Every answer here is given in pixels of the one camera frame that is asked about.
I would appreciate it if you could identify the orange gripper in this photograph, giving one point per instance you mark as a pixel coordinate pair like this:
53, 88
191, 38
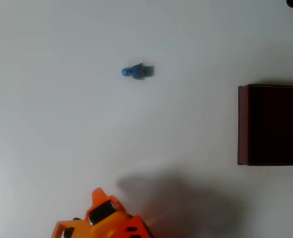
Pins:
100, 211

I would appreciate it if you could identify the small blue toy figure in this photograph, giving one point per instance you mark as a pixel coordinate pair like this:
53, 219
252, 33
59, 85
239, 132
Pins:
137, 71

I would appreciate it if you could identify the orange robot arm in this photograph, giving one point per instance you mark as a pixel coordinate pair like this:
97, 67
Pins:
111, 223

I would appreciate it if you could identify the dark red open box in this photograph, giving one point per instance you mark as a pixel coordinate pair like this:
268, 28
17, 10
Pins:
275, 125

